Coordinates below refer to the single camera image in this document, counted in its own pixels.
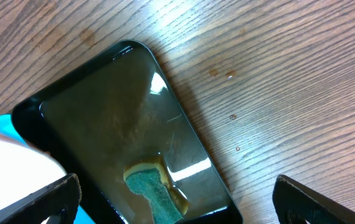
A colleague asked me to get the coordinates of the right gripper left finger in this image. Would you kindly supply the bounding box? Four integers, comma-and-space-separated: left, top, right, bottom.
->
0, 173, 81, 224

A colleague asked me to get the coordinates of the teal plastic tray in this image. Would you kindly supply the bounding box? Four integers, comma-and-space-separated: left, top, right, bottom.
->
0, 114, 95, 224

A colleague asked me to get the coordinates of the green yellow sponge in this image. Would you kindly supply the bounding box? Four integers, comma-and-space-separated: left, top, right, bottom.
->
123, 156, 189, 224

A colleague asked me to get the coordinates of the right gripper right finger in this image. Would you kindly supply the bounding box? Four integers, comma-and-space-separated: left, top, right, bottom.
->
272, 175, 355, 224

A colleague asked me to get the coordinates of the white plate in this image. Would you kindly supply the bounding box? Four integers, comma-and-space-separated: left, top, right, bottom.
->
0, 133, 66, 210

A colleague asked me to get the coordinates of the black water tray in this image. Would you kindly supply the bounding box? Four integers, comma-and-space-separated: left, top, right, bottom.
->
11, 40, 244, 223

